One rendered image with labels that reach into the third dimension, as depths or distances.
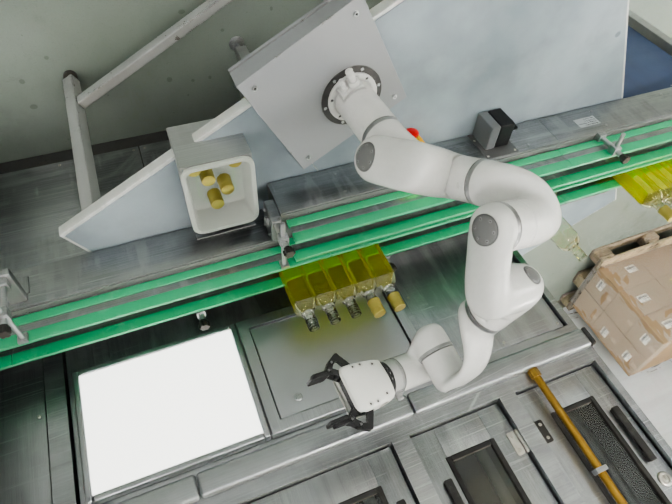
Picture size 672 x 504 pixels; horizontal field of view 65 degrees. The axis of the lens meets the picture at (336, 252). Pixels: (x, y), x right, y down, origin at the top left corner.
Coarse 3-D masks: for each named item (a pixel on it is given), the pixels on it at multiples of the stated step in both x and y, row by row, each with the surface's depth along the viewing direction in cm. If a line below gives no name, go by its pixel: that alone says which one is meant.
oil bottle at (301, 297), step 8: (280, 272) 143; (288, 272) 141; (296, 272) 141; (288, 280) 139; (296, 280) 139; (304, 280) 140; (288, 288) 138; (296, 288) 138; (304, 288) 138; (288, 296) 141; (296, 296) 136; (304, 296) 136; (312, 296) 136; (296, 304) 135; (304, 304) 135; (312, 304) 136; (296, 312) 137; (304, 312) 135
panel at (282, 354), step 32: (256, 320) 148; (288, 320) 150; (320, 320) 150; (352, 320) 151; (384, 320) 151; (256, 352) 142; (288, 352) 143; (320, 352) 144; (352, 352) 144; (384, 352) 145; (256, 384) 136; (288, 384) 137; (320, 384) 138; (288, 416) 132; (320, 416) 132; (224, 448) 126; (160, 480) 123
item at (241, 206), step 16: (224, 160) 122; (240, 160) 123; (240, 176) 136; (192, 192) 134; (240, 192) 140; (256, 192) 133; (192, 208) 129; (208, 208) 140; (224, 208) 140; (240, 208) 141; (256, 208) 137; (192, 224) 133; (208, 224) 137; (224, 224) 138; (240, 224) 139
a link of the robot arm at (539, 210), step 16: (480, 160) 94; (480, 176) 91; (496, 176) 90; (512, 176) 90; (528, 176) 90; (480, 192) 92; (496, 192) 91; (512, 192) 91; (528, 192) 90; (544, 192) 89; (528, 208) 85; (544, 208) 87; (560, 208) 90; (528, 224) 84; (544, 224) 86; (560, 224) 90; (528, 240) 85; (544, 240) 89
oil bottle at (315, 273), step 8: (312, 264) 143; (320, 264) 143; (304, 272) 142; (312, 272) 141; (320, 272) 141; (312, 280) 140; (320, 280) 140; (328, 280) 140; (312, 288) 138; (320, 288) 138; (328, 288) 138; (320, 296) 137; (328, 296) 137; (336, 296) 138; (320, 304) 137
